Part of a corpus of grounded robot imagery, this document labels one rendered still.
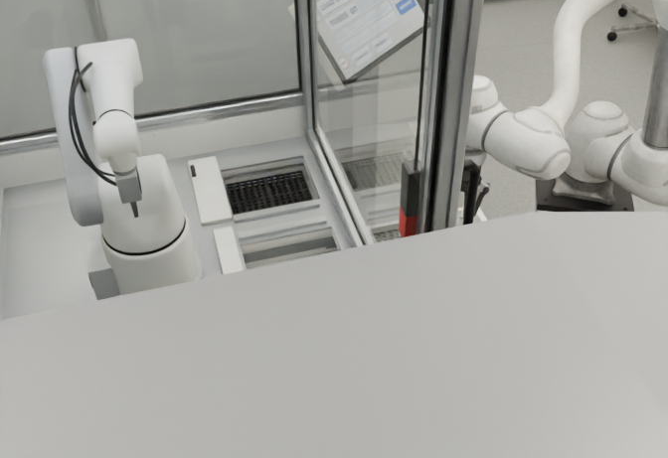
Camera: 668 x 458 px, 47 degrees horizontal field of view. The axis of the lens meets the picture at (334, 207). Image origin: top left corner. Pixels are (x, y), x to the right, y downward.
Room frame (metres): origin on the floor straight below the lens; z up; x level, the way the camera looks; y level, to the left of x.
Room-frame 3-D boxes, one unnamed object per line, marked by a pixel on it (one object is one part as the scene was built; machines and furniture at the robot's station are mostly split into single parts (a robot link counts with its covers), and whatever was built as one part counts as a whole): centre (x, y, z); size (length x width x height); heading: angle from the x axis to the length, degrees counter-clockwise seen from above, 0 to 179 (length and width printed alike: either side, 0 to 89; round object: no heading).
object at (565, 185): (1.84, -0.78, 0.80); 0.22 x 0.18 x 0.06; 163
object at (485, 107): (1.40, -0.32, 1.34); 0.13 x 0.11 x 0.16; 40
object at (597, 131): (1.82, -0.78, 0.94); 0.18 x 0.16 x 0.22; 40
